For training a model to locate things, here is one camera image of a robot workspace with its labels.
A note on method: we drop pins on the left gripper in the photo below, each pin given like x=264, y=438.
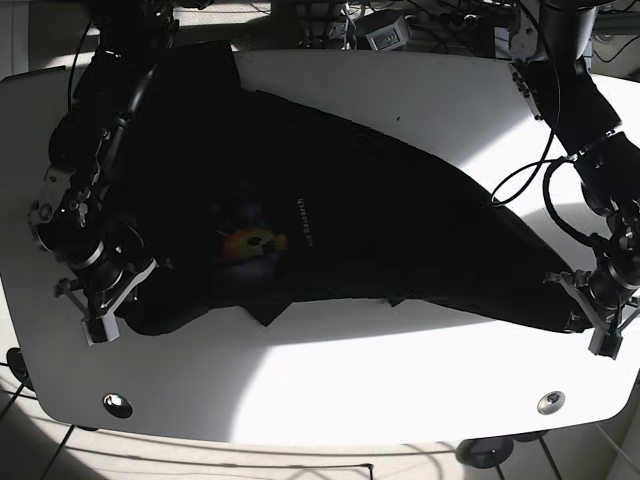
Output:
x=605, y=300

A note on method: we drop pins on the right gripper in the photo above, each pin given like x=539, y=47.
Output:
x=98, y=309

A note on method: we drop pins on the black graphic print T-shirt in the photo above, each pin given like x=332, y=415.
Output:
x=262, y=180

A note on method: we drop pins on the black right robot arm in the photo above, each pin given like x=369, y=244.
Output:
x=104, y=251

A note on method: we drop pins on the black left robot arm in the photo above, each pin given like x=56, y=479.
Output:
x=548, y=44

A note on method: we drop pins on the right silver table grommet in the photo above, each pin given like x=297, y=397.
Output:
x=551, y=403

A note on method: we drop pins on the silver table grommet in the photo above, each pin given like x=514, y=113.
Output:
x=551, y=403
x=117, y=405

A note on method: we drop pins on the left silver table grommet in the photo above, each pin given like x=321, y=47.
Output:
x=117, y=405

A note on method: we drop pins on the left black table leg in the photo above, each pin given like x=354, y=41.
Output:
x=59, y=449

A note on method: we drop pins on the black round stand base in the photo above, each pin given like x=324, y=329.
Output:
x=489, y=452

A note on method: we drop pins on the grey multi-socket box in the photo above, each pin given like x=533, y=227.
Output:
x=386, y=30

